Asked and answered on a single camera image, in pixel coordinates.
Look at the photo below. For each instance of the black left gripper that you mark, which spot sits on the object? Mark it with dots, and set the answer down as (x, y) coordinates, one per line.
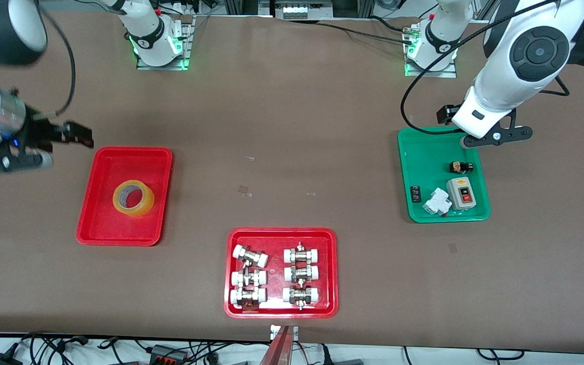
(444, 114)

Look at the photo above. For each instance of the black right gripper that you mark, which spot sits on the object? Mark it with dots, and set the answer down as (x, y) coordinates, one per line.
(36, 133)

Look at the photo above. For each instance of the yellow tape roll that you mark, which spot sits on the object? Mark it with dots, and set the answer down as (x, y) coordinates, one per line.
(142, 205)

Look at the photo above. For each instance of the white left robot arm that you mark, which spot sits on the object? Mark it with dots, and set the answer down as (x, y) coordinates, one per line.
(500, 86)

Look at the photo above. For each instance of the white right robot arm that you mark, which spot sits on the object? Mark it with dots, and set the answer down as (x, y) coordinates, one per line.
(146, 30)

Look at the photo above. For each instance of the green plastic tray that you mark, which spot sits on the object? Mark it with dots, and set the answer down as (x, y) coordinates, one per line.
(434, 152)

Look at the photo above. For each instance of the empty red plastic tray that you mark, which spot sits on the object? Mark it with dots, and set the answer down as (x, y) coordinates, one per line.
(104, 223)

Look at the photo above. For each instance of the red tray with fittings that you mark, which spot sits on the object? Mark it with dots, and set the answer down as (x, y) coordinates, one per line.
(278, 274)

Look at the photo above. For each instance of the small black yellow knob component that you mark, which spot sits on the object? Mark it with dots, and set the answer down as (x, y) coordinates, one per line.
(460, 167)

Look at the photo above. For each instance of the small black terminal block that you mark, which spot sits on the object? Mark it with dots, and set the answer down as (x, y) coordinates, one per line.
(415, 194)

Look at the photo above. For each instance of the white circuit breaker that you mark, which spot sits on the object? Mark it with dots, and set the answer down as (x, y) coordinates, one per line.
(436, 202)

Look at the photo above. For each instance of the grey power strip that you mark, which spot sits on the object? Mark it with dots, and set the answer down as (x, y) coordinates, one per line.
(302, 9)

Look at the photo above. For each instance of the white capped metal pipe fitting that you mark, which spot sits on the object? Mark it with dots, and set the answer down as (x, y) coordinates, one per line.
(301, 254)
(248, 297)
(249, 278)
(300, 295)
(301, 274)
(250, 256)

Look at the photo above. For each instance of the black power adapter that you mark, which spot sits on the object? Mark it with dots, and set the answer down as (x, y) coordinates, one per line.
(3, 357)

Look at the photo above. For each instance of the grey orange connector box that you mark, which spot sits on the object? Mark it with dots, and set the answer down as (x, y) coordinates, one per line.
(169, 354)

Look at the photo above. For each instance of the red metal bar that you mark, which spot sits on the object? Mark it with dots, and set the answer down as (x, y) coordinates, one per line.
(279, 350)

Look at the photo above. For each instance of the grey switch box red button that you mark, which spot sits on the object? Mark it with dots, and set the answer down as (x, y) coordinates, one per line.
(462, 193)

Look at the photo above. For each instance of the aluminium right arm base plate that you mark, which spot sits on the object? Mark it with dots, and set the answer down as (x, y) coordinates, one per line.
(186, 50)

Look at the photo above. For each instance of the silver metal bracket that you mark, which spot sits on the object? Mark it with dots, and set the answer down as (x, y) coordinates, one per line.
(274, 332)

